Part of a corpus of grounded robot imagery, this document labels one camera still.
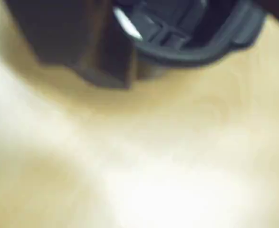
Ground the white marker red cap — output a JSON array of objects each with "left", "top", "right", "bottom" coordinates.
[{"left": 113, "top": 7, "right": 144, "bottom": 40}]

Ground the black plastic bowl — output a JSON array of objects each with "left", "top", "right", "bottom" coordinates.
[{"left": 112, "top": 0, "right": 267, "bottom": 68}]

